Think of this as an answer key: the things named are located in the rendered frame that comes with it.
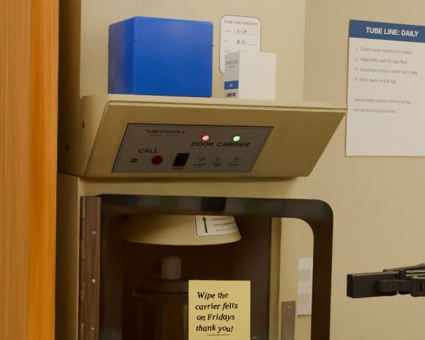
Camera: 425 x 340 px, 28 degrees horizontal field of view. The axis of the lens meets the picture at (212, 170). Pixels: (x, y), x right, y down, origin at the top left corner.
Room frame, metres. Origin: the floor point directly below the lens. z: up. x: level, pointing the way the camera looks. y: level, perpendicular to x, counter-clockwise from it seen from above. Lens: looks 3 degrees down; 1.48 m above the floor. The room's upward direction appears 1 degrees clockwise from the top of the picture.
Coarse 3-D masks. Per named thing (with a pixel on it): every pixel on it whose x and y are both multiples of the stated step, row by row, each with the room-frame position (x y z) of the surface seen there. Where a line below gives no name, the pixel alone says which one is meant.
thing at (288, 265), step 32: (128, 224) 1.04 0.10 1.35; (160, 224) 1.04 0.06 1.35; (192, 224) 1.04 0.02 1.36; (224, 224) 1.04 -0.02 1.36; (256, 224) 1.03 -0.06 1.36; (288, 224) 1.03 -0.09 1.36; (320, 224) 1.03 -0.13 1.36; (128, 256) 1.04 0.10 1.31; (160, 256) 1.04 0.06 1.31; (192, 256) 1.04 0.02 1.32; (224, 256) 1.04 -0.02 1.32; (256, 256) 1.03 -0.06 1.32; (288, 256) 1.03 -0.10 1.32; (320, 256) 1.03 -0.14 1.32; (128, 288) 1.04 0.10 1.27; (160, 288) 1.04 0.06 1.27; (256, 288) 1.03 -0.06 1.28; (288, 288) 1.03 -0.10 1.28; (320, 288) 1.03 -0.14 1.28; (128, 320) 1.04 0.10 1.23; (160, 320) 1.04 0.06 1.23; (256, 320) 1.03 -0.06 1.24; (288, 320) 1.03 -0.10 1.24; (320, 320) 1.03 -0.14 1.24
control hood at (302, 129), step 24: (96, 96) 0.99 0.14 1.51; (120, 96) 0.96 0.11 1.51; (144, 96) 0.97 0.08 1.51; (168, 96) 0.98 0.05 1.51; (96, 120) 0.98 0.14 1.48; (120, 120) 0.97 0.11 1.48; (144, 120) 0.98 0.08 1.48; (168, 120) 1.00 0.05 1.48; (192, 120) 1.01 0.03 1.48; (216, 120) 1.02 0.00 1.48; (240, 120) 1.03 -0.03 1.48; (264, 120) 1.04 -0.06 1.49; (288, 120) 1.06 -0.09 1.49; (312, 120) 1.07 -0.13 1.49; (336, 120) 1.08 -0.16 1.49; (96, 144) 0.99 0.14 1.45; (120, 144) 1.00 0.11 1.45; (264, 144) 1.08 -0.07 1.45; (288, 144) 1.09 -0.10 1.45; (312, 144) 1.11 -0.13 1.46; (96, 168) 1.02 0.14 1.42; (264, 168) 1.12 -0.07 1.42; (288, 168) 1.13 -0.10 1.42; (312, 168) 1.15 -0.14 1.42
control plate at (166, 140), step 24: (144, 144) 1.01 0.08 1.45; (168, 144) 1.03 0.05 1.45; (192, 144) 1.04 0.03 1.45; (216, 144) 1.05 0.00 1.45; (240, 144) 1.06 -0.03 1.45; (120, 168) 1.03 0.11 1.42; (144, 168) 1.05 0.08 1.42; (168, 168) 1.06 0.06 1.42; (192, 168) 1.07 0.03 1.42; (216, 168) 1.09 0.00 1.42; (240, 168) 1.10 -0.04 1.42
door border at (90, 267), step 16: (96, 208) 1.04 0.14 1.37; (80, 224) 1.04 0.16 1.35; (96, 224) 1.04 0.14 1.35; (96, 240) 1.04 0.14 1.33; (96, 256) 1.04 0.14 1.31; (80, 272) 1.04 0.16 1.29; (96, 272) 1.04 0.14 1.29; (96, 288) 1.04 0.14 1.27; (80, 304) 1.04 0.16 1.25; (96, 304) 1.04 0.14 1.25; (80, 320) 1.04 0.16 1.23; (96, 320) 1.04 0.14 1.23; (96, 336) 1.04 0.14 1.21
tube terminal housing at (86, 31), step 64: (64, 0) 1.12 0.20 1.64; (128, 0) 1.08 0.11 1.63; (192, 0) 1.11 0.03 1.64; (256, 0) 1.15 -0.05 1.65; (64, 64) 1.12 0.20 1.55; (64, 128) 1.12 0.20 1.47; (64, 192) 1.11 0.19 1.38; (128, 192) 1.08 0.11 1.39; (192, 192) 1.11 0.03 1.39; (256, 192) 1.15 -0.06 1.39; (64, 256) 1.11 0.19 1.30; (64, 320) 1.10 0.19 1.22
